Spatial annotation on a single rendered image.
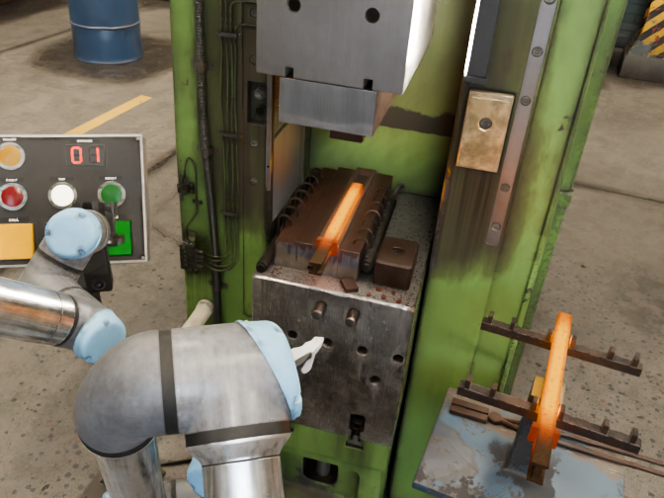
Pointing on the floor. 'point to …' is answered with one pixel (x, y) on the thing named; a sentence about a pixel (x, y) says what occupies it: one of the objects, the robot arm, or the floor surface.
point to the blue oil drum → (106, 31)
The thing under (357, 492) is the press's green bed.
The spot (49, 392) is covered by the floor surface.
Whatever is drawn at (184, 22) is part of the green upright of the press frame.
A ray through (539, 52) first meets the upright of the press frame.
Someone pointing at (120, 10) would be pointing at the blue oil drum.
